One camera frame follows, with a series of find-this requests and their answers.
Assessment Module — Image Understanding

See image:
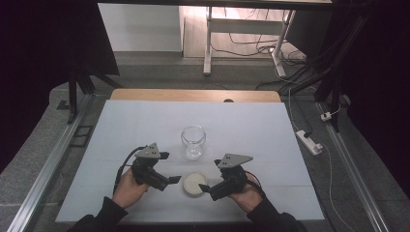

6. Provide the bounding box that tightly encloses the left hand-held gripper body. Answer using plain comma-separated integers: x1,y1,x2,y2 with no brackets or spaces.
131,142,171,192

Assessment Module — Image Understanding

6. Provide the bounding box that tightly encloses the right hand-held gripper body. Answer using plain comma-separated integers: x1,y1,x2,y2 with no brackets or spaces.
209,153,254,202

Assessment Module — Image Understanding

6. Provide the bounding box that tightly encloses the cream round jar lid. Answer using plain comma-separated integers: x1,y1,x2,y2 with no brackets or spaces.
182,170,210,198

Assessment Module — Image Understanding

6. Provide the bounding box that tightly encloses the clear glass jar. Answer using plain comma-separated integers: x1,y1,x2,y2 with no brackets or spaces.
180,124,207,161

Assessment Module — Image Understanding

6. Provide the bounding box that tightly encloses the person's right hand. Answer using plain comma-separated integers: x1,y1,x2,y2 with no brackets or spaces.
226,171,264,215

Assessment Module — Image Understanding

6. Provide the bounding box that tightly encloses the person's left hand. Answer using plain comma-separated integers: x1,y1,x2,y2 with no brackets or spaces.
111,166,151,211

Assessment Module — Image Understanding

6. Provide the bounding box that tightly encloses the white table mat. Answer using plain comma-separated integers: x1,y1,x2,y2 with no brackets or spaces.
55,99,325,224

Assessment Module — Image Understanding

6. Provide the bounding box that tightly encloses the white power strip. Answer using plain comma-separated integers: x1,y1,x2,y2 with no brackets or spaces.
295,130,324,157

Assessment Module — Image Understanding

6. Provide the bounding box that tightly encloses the black metal stand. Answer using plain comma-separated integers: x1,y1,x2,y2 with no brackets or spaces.
278,14,370,133
66,66,124,125

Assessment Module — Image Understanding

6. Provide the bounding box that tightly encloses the black curtain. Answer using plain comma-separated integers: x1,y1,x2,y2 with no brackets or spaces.
286,0,410,197
0,0,120,175

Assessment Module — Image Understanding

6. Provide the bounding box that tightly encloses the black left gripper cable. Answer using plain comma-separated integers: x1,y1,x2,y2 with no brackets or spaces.
112,145,147,195

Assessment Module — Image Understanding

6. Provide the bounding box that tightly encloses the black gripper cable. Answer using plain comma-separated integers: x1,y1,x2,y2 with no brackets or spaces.
241,169,267,199
112,145,147,195

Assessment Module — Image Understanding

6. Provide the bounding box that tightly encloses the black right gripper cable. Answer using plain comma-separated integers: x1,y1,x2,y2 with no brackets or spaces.
241,169,267,199

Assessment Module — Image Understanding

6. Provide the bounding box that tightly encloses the black floor bracket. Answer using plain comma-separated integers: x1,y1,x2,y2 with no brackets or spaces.
69,125,95,149

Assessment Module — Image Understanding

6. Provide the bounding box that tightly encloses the aluminium floor rail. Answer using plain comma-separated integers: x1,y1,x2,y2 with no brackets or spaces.
315,101,391,232
6,94,95,232

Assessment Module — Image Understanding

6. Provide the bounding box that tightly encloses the thin white cable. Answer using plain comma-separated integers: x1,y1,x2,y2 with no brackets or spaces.
287,87,349,232

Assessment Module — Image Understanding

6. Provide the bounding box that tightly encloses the black floor cables bundle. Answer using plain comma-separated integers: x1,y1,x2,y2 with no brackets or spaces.
211,8,323,93

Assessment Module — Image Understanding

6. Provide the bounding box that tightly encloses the white desk frame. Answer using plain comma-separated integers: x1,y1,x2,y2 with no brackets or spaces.
202,6,296,78

